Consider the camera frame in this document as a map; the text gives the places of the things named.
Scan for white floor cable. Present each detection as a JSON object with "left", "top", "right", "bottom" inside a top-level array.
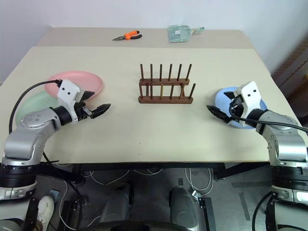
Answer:
[
  {"left": 90, "top": 168, "right": 130, "bottom": 185},
  {"left": 184, "top": 167, "right": 215, "bottom": 196}
]

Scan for white shoe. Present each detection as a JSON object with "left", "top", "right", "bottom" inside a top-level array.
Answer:
[{"left": 37, "top": 195, "right": 55, "bottom": 225}]

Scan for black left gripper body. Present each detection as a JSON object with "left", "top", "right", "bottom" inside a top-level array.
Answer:
[{"left": 72, "top": 101, "right": 93, "bottom": 124}]

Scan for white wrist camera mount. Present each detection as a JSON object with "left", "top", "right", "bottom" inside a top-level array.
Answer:
[
  {"left": 232, "top": 81, "right": 262, "bottom": 127},
  {"left": 57, "top": 80, "right": 82, "bottom": 122}
]

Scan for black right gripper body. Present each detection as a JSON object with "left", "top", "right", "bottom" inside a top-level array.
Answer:
[{"left": 229, "top": 96, "right": 244, "bottom": 119}]

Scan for brown wooden cabinet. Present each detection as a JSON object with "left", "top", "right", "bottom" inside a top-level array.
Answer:
[{"left": 271, "top": 38, "right": 308, "bottom": 126}]

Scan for green plate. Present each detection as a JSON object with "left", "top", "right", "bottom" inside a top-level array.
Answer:
[{"left": 14, "top": 90, "right": 64, "bottom": 127}]

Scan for green clear plastic bag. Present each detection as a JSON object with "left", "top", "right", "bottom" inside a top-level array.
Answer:
[{"left": 167, "top": 25, "right": 193, "bottom": 43}]

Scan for red plate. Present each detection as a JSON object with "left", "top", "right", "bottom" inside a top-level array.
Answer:
[{"left": 49, "top": 70, "right": 104, "bottom": 99}]

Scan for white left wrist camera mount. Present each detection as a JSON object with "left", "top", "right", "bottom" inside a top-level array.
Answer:
[{"left": 57, "top": 80, "right": 82, "bottom": 122}]

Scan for orange-handled pliers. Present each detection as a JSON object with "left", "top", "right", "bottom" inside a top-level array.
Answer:
[{"left": 112, "top": 30, "right": 142, "bottom": 41}]

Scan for wooden dish rack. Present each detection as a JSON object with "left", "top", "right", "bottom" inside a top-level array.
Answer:
[{"left": 138, "top": 63, "right": 197, "bottom": 105}]

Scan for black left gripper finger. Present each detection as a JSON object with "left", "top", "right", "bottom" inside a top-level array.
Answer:
[
  {"left": 80, "top": 90, "right": 95, "bottom": 102},
  {"left": 90, "top": 103, "right": 112, "bottom": 119}
]

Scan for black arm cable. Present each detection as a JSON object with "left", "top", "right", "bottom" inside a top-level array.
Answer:
[
  {"left": 230, "top": 105, "right": 308, "bottom": 133},
  {"left": 8, "top": 78, "right": 64, "bottom": 134}
]

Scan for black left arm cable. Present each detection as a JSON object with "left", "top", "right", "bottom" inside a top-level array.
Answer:
[{"left": 8, "top": 78, "right": 64, "bottom": 134}]

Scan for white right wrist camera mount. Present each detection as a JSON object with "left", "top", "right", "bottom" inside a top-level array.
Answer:
[{"left": 232, "top": 81, "right": 262, "bottom": 127}]

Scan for blue plate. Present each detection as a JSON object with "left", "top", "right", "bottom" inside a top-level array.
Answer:
[{"left": 215, "top": 86, "right": 268, "bottom": 130}]

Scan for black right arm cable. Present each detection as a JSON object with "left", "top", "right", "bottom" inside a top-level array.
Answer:
[{"left": 230, "top": 105, "right": 308, "bottom": 133}]

